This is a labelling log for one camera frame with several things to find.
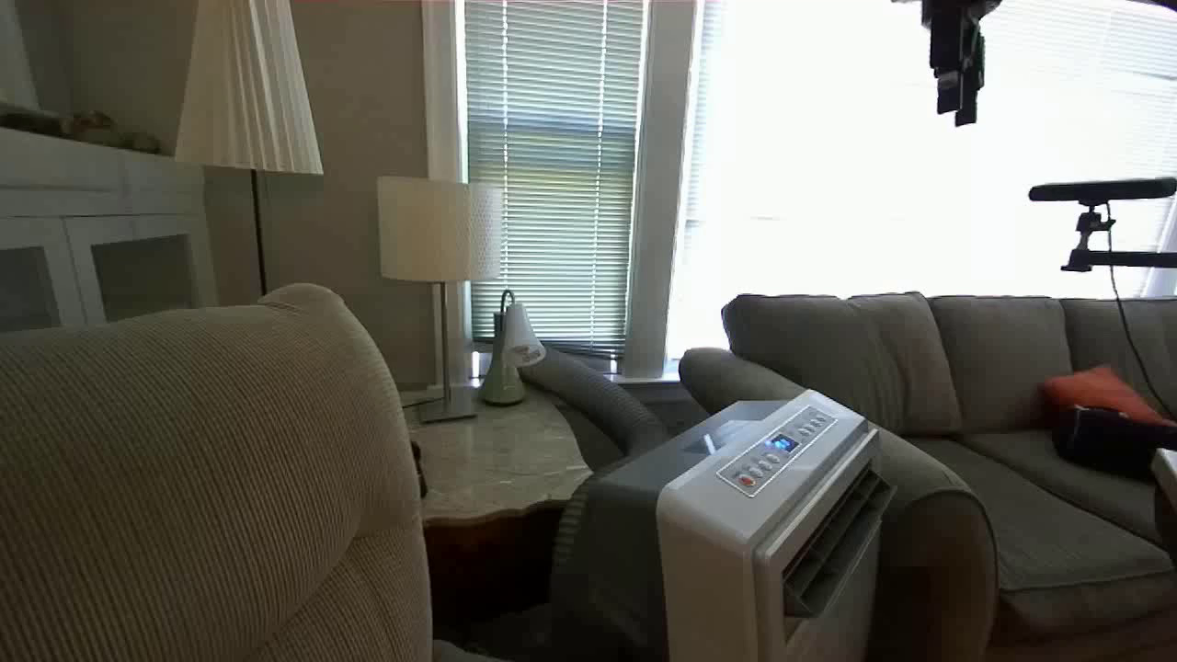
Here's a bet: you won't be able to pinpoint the white glass door cabinet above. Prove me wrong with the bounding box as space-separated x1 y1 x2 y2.
0 121 225 334

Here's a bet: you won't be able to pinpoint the beige corduroy armchair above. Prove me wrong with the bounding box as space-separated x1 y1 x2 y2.
0 279 439 662

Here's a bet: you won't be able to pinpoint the marble top side table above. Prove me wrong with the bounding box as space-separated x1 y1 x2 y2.
403 387 595 623

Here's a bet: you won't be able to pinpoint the black bag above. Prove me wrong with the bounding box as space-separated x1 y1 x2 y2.
1050 401 1177 481

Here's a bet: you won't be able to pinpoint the table lamp with white shade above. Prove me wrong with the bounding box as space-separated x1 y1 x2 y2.
372 173 507 426

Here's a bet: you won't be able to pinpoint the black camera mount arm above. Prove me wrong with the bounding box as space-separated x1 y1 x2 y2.
1060 198 1177 276

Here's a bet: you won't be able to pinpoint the grey fabric sofa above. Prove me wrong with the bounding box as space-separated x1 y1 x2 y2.
677 289 1177 662

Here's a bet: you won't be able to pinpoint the white air conditioner unit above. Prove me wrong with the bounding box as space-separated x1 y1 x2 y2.
572 387 898 662

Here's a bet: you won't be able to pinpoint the white window blinds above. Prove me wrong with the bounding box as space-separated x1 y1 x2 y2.
460 0 653 350

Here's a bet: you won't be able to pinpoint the orange cushion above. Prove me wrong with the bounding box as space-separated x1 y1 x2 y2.
1038 360 1177 436

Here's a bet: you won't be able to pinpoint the black bar camera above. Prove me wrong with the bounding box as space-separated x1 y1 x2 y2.
1025 173 1177 208

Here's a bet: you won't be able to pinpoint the floor lamp with pleated shade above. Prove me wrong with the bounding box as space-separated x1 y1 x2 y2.
171 0 328 297

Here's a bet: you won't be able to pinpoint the dark decorative ornaments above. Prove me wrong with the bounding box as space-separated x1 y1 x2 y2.
0 100 172 157

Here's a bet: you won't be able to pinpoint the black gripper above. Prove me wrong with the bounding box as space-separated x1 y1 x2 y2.
919 0 1003 132

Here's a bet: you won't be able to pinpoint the grey flexible exhaust hose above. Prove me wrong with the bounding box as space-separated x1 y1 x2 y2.
523 350 675 460

